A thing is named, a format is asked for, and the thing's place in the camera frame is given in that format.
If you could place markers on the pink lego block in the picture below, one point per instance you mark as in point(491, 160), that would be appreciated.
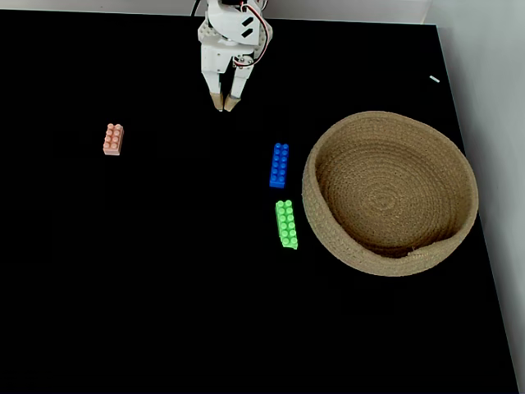
point(113, 139)

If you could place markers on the blue lego block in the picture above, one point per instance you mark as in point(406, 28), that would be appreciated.
point(279, 165)

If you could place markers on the green lego block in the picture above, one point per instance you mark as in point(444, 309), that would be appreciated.
point(286, 223)

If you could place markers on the grey tape piece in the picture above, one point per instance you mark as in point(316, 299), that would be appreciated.
point(434, 79)

